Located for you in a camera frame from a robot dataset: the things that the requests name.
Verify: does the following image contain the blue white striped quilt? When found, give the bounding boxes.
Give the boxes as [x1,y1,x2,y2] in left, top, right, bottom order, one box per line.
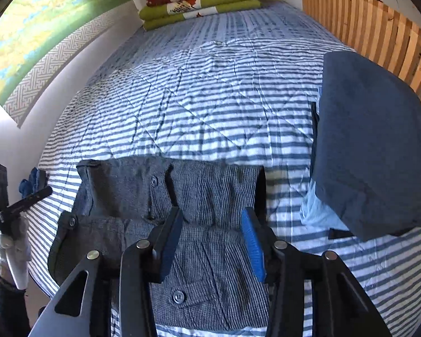
[28,0,421,337]

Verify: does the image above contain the dark blue crumpled cloth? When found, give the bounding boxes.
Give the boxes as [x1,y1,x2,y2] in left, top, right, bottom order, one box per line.
[18,168,48,197]

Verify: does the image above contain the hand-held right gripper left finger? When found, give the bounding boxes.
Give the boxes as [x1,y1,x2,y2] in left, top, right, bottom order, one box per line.
[28,206,184,337]

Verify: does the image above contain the light blue folded garment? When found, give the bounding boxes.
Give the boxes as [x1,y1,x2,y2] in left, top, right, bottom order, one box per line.
[300,179,353,234]

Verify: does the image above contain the dark blue folded garment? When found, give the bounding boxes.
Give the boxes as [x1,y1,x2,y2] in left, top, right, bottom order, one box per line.
[310,51,421,242]

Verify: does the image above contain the green folded blanket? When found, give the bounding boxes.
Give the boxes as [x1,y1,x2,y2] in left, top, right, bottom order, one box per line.
[139,0,264,31]

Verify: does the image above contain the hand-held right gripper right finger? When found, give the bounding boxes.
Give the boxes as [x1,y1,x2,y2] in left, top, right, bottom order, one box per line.
[241,208,393,337]

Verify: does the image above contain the grey button pants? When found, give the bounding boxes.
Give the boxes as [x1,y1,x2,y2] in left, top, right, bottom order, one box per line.
[48,156,269,332]

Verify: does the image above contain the landscape wall poster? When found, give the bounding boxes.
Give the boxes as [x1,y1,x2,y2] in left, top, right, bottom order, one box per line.
[0,0,132,129]

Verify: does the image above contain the wooden slatted bed rail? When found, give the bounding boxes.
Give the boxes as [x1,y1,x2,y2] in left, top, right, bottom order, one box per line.
[301,0,421,118]

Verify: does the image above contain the black folded garment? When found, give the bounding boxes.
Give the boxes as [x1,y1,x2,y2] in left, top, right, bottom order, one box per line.
[310,101,421,241]

